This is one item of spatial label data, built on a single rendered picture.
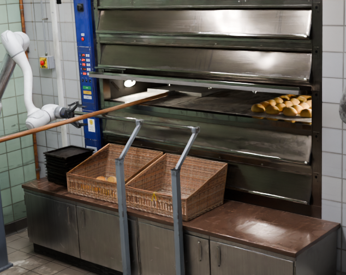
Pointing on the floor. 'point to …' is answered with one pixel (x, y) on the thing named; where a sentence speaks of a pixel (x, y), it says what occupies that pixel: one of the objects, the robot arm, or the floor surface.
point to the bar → (172, 190)
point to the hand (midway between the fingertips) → (84, 115)
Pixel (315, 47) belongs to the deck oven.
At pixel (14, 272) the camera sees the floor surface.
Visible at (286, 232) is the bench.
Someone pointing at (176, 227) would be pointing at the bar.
